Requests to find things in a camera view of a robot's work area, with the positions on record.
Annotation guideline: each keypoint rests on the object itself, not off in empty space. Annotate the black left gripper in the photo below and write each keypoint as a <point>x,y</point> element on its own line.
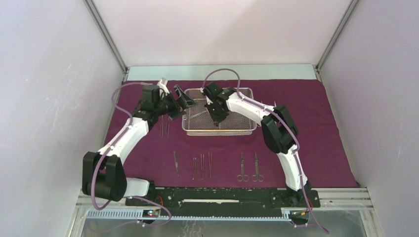
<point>183,102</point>

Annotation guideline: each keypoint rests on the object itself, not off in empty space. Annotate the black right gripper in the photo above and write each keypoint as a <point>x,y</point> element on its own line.
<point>218,118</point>

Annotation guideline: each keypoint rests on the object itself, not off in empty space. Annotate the grey scalpel handle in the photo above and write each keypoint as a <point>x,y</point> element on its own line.
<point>198,114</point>
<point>176,162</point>

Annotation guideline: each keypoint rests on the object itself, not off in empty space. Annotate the steel instrument tray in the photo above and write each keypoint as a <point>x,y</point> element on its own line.
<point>234,125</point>

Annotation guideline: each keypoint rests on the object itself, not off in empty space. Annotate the maroon surgical wrap cloth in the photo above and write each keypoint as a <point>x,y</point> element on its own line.
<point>322,156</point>

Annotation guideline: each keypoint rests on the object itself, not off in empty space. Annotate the steel forceps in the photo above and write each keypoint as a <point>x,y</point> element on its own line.
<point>242,177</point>
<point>257,177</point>

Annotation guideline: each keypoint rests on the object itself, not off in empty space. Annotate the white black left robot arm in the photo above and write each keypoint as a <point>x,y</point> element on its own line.
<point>103,174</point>

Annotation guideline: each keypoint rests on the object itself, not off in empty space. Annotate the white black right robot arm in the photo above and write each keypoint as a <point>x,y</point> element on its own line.
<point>278,128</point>

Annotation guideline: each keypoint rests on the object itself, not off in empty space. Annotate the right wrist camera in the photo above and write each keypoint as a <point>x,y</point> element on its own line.
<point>211,91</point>

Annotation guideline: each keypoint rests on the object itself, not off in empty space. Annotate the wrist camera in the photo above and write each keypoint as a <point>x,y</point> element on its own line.
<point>154,93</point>
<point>211,91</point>

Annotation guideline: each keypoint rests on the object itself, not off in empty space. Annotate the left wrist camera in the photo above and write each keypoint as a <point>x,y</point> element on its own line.
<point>154,93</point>

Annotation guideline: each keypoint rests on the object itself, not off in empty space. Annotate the grey cable duct strip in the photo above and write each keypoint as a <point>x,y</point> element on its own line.
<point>137,214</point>

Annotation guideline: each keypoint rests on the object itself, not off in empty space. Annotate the left corner aluminium post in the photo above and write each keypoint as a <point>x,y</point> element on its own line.
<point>100,23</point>

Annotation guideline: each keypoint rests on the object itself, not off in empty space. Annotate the corner aluminium post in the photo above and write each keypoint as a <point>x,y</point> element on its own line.
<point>100,23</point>
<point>337,33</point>

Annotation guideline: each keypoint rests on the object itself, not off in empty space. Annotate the aluminium frame rail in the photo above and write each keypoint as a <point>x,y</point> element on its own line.
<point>323,198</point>

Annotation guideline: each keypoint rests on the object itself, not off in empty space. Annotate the right corner aluminium post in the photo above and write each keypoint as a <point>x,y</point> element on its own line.
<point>337,33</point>

